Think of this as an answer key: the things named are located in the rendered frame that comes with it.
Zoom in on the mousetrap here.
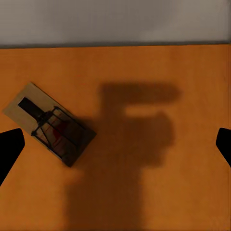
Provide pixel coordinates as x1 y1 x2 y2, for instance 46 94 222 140
2 82 97 168

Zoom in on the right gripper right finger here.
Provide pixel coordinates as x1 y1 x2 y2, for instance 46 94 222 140
216 128 231 166

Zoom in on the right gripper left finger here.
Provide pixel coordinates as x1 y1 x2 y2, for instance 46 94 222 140
0 128 25 185

